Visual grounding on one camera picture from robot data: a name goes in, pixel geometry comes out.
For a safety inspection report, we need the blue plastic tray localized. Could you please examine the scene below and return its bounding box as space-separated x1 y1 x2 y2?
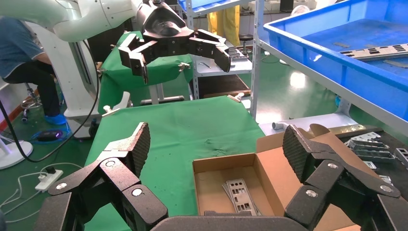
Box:
263 0 408 122

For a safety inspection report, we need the green table cloth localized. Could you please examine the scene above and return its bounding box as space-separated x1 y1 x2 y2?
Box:
97 31 194 115
84 95 265 231

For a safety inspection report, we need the white metal rack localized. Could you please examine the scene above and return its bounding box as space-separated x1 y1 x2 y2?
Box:
185 0 255 100

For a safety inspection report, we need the black round stool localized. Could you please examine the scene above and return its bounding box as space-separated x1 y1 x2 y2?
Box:
20 82 64 123

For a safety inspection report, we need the white platform board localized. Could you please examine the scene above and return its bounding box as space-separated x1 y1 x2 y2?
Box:
258 113 359 136

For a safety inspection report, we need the grey slotted angle post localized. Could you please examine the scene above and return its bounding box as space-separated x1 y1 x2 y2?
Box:
249 0 266 119

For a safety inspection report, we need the grey table frame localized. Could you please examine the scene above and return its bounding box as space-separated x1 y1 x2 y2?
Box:
140 82 186 106

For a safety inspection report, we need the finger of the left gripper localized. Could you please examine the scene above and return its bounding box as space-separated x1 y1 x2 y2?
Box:
118 32 159 85
188 29 232 73

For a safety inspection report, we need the white robot torso column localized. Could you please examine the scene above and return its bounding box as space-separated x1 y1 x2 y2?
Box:
27 22 132 139

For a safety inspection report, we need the white desk fan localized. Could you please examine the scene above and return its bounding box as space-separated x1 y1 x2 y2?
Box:
290 4 311 16

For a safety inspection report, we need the thick black cable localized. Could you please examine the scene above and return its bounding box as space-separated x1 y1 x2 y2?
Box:
0 39 100 163

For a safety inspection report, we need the white power cable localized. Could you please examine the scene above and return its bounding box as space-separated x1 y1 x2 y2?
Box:
0 162 84 224

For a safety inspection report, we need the white round stand base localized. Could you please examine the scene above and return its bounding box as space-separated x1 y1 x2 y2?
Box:
0 140 34 170

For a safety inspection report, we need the white power strip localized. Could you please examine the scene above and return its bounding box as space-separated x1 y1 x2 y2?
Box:
34 166 64 193

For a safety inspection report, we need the small black stool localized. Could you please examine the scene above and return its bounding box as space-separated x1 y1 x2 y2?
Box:
239 33 254 55

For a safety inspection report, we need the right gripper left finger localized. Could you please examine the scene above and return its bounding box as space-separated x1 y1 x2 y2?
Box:
32 122 169 231

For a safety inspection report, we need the white metal shelf board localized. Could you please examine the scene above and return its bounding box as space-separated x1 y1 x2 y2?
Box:
258 39 408 137

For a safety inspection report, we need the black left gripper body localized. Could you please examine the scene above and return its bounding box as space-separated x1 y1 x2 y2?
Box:
137 0 195 57

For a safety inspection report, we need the person in blue shirt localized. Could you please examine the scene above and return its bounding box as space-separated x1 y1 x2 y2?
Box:
0 16 67 126

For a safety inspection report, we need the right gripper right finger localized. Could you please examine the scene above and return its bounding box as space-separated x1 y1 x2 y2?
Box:
282 124 408 231

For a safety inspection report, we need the brown cardboard box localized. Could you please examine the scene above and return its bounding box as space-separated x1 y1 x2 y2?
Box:
192 123 388 231

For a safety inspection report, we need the pile of metal parts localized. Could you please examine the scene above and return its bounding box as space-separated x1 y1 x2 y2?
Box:
228 47 249 62

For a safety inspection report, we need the metal IO shield plate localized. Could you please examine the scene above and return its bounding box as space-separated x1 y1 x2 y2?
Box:
225 178 258 217
339 43 408 62
222 182 262 217

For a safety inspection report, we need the yellow hanging cloth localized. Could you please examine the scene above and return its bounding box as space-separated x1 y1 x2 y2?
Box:
207 6 241 47

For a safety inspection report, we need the blue plastic bin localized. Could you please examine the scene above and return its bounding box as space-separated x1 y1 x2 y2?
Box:
178 0 246 14

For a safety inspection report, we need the black power adapter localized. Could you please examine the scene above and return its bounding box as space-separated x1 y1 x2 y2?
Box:
37 130 64 142

